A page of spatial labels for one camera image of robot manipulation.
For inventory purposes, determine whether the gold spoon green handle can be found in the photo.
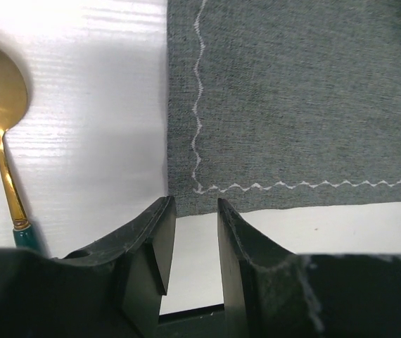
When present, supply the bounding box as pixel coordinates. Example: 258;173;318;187
0;49;44;254

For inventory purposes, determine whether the grey cloth placemat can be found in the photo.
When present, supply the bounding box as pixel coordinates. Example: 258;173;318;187
167;0;401;217

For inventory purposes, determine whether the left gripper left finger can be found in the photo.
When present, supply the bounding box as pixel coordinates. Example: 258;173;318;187
0;196;177;337

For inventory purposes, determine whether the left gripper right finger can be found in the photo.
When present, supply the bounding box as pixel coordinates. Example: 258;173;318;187
217;199;401;337

